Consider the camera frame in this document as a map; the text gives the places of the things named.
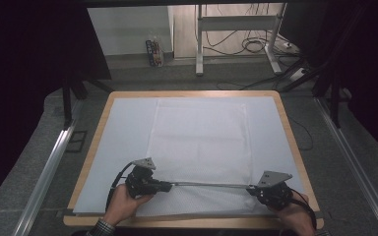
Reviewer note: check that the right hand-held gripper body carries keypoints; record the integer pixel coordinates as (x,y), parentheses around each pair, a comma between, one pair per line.
(274,191)

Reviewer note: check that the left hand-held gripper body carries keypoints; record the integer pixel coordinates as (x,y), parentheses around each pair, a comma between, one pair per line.
(141,178)

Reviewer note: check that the white mesh laundry bag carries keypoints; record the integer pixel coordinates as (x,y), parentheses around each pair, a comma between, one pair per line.
(200,147)

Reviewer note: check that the person's left hand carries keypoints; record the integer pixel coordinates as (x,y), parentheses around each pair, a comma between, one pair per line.
(124,205)

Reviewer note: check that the person's right hand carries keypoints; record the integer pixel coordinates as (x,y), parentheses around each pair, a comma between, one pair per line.
(295,216)

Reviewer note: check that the white table mat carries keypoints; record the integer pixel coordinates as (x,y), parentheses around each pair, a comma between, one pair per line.
(124,147)

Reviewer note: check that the wooden table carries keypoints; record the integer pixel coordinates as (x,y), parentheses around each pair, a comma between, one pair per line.
(190,223)

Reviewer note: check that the black metal stand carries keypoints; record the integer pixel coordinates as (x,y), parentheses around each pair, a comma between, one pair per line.
(334,105)
(67,105)

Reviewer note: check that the white power strip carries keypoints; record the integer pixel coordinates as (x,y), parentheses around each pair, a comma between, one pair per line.
(298,74)

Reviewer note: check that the colourful packet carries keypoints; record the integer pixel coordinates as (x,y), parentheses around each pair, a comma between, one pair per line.
(154,52)

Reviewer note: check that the dark curtain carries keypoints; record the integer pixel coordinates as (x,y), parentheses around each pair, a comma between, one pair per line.
(367,65)
(29,65)

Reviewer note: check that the black floor frame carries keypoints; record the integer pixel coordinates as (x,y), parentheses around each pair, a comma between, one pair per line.
(76,141)

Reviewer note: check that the aluminium rail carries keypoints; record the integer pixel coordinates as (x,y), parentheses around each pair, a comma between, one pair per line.
(46,177)
(354,164)

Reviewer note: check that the white desk frame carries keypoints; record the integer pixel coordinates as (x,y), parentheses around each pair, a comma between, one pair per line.
(199,39)

